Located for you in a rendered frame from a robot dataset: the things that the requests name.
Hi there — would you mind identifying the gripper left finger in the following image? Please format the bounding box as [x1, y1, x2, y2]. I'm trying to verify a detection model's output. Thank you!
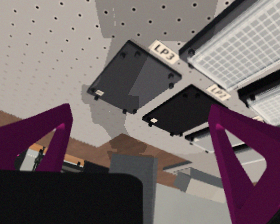
[0, 103, 73, 171]

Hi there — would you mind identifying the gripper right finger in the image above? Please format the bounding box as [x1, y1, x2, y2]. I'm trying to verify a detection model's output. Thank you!
[208, 104, 280, 224]

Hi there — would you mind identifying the beige button panel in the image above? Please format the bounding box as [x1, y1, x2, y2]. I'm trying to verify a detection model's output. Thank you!
[173, 167, 226, 203]

